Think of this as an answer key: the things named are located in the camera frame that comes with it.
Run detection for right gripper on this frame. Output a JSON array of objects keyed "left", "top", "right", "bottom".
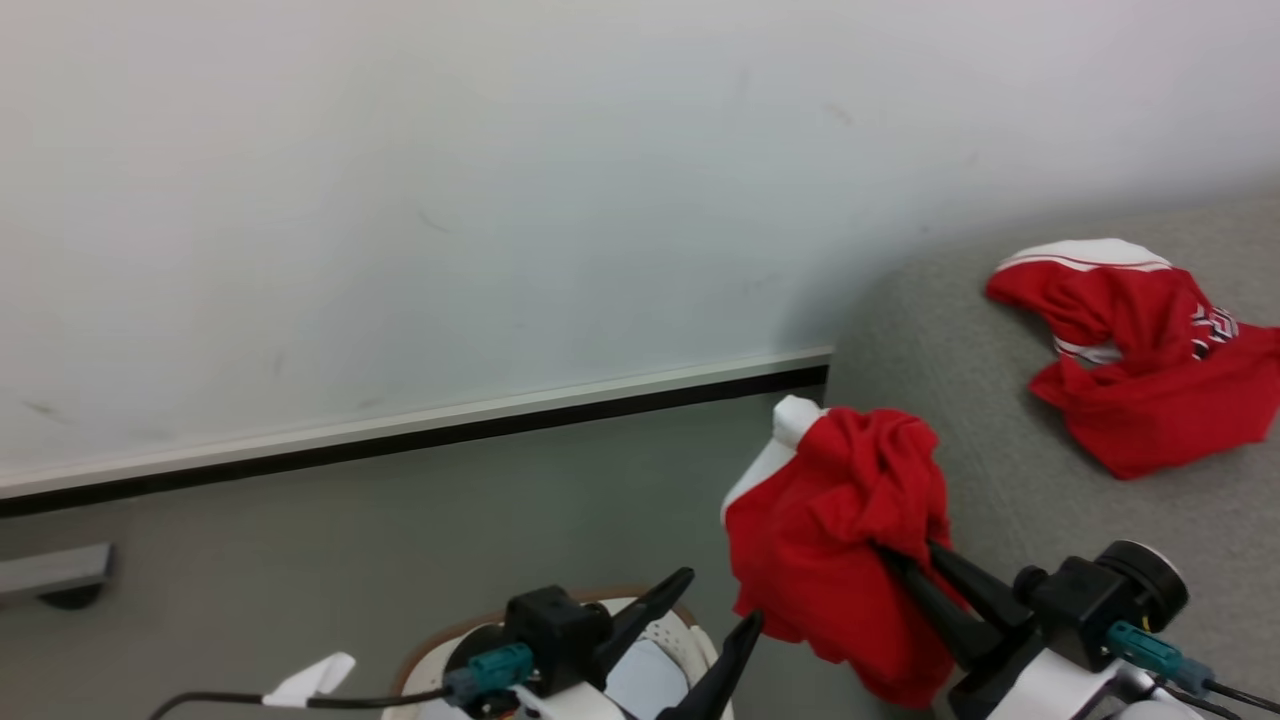
[{"left": 878, "top": 540, "right": 1131, "bottom": 720}]

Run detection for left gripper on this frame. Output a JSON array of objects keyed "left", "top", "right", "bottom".
[{"left": 500, "top": 567, "right": 765, "bottom": 720}]

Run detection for red garment with white part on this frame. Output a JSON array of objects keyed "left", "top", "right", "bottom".
[{"left": 720, "top": 395, "right": 967, "bottom": 711}]

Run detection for red and white striped jersey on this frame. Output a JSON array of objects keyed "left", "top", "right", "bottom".
[{"left": 985, "top": 238, "right": 1280, "bottom": 481}]

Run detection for white basket with wooden rim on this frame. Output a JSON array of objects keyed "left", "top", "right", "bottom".
[{"left": 390, "top": 585, "right": 736, "bottom": 720}]

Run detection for pale white garment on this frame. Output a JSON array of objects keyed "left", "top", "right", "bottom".
[{"left": 603, "top": 640, "right": 668, "bottom": 720}]

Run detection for grey fabric sofa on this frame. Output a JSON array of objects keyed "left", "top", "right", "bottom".
[{"left": 825, "top": 190, "right": 1280, "bottom": 720}]

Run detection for teal plug left camera cable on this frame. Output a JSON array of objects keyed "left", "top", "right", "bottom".
[{"left": 148, "top": 643, "right": 536, "bottom": 720}]

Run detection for teal plug camera cable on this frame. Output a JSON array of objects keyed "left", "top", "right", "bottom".
[
  {"left": 1105, "top": 620, "right": 1280, "bottom": 720},
  {"left": 148, "top": 643, "right": 536, "bottom": 720}
]

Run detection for teal plug right camera cable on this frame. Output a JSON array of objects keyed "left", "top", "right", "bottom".
[{"left": 1105, "top": 620, "right": 1280, "bottom": 720}]

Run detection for white cable tag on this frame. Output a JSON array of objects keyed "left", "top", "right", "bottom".
[{"left": 262, "top": 652, "right": 357, "bottom": 709}]

